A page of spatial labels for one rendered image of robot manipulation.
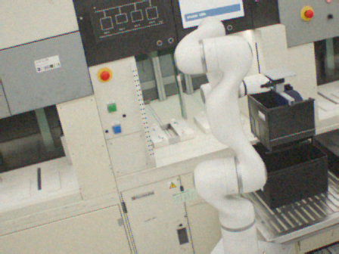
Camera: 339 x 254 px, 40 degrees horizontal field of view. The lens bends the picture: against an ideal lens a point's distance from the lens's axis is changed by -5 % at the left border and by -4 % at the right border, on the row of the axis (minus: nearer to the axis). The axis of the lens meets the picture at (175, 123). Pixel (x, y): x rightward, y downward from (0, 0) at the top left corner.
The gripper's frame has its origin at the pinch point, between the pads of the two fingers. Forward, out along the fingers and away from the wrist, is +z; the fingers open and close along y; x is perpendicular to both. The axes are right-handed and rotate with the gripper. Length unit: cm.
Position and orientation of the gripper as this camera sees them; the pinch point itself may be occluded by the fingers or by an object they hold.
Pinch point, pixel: (277, 78)
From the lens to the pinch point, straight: 195.9
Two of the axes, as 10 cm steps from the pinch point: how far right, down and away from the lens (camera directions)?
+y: 2.4, 3.3, -9.1
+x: -1.7, -9.1, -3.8
